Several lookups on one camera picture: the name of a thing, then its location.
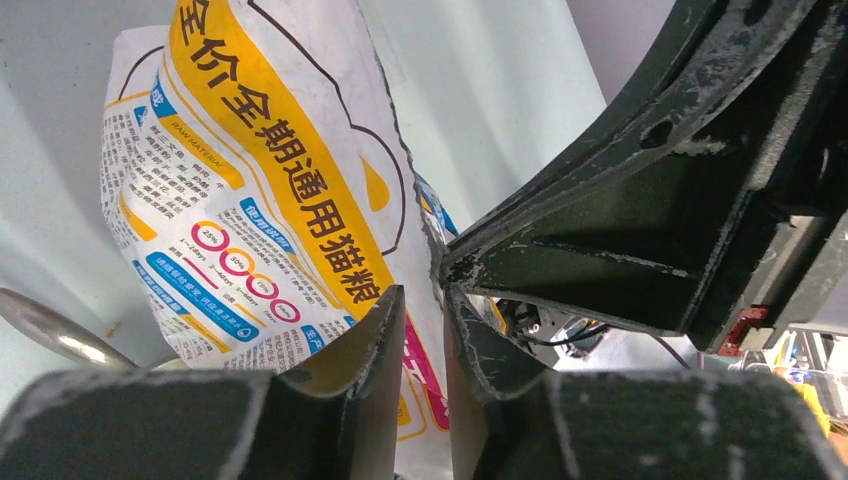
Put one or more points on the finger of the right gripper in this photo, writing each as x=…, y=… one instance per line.
x=710, y=192

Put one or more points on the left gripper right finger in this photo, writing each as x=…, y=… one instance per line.
x=513, y=417

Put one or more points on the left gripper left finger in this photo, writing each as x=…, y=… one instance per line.
x=333, y=416

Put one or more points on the cat food bag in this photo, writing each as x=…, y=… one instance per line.
x=254, y=177

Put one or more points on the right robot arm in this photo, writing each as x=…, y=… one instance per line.
x=556, y=331

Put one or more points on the metal food scoop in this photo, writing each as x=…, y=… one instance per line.
x=63, y=336

